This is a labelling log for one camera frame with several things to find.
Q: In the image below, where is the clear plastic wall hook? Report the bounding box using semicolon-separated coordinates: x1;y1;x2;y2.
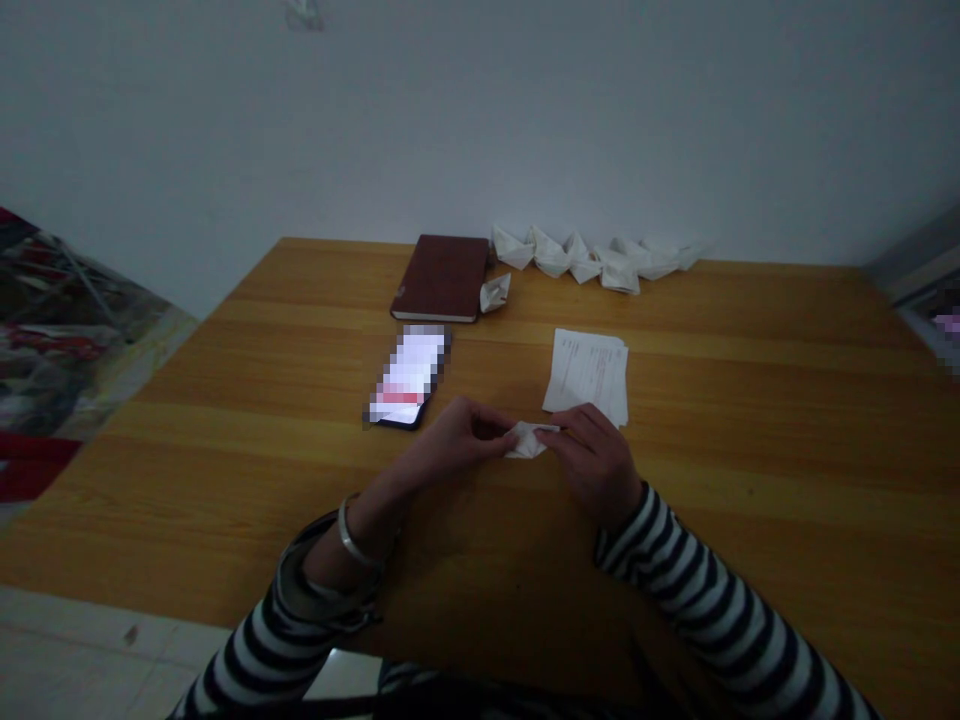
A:
283;0;326;33

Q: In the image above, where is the person's body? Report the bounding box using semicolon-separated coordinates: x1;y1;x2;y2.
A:
299;659;676;720

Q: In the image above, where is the stack of printed paper sheets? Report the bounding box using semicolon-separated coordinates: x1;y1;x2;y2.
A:
542;327;630;430

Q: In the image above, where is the brown hardcover notebook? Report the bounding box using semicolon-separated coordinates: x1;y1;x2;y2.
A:
388;234;492;326

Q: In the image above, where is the white paper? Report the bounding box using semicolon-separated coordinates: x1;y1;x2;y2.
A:
500;419;564;461

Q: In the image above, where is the red cloth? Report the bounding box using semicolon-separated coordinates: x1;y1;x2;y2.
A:
0;430;82;505

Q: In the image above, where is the small white origami boat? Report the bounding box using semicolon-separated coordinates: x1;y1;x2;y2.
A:
476;272;514;316

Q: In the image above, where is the grey furniture edge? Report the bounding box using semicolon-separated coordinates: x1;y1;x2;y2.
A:
868;212;960;376

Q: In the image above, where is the cluttered patterned cloth pile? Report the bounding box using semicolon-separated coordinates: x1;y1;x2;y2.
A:
0;207;198;440

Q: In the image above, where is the row of white paper boats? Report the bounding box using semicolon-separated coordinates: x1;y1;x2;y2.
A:
491;222;714;297

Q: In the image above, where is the person's right hand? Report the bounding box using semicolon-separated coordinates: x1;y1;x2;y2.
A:
541;402;645;531

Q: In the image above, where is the person's left hand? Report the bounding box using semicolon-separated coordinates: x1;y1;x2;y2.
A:
358;395;524;520

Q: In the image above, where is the black smartphone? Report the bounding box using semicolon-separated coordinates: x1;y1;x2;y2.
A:
362;323;456;434

